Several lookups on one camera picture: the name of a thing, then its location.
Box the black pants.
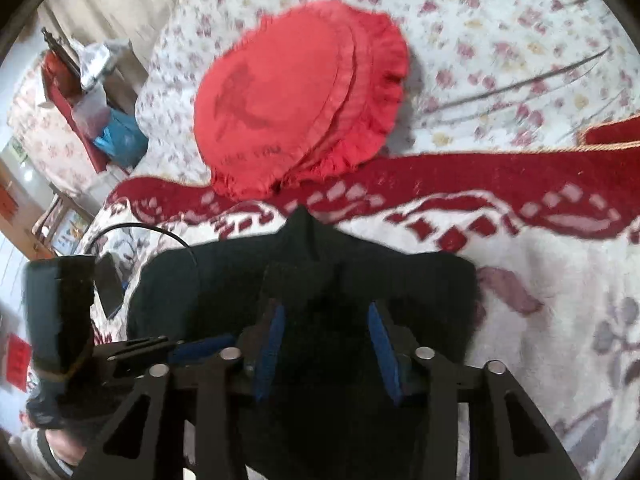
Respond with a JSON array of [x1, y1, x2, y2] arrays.
[[126, 206, 484, 480]]

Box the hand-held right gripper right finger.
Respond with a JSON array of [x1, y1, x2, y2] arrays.
[[367, 300, 584, 480]]

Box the white plastic bag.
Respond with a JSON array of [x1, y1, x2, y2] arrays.
[[71, 84, 109, 137]]

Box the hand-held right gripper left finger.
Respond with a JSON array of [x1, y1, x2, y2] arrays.
[[75, 301, 288, 480]]

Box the red ruffled pillow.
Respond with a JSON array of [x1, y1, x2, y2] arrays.
[[193, 1, 412, 201]]

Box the floral bed sheet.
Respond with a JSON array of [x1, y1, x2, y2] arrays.
[[134, 0, 637, 187]]

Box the red and white plush blanket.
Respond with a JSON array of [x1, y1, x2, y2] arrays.
[[80, 114, 640, 480]]

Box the black cable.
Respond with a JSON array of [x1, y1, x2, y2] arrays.
[[81, 221, 199, 267]]

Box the person's left forearm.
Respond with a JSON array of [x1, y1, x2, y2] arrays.
[[9, 426, 102, 480]]

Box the beige curtain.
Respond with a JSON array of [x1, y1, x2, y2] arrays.
[[36, 0, 202, 63]]

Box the red wooden chair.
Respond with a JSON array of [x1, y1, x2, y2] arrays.
[[41, 26, 132, 177]]

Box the blue plastic bag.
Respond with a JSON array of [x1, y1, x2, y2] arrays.
[[91, 109, 149, 167]]

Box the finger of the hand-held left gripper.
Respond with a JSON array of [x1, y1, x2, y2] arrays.
[[106, 335, 239, 384]]

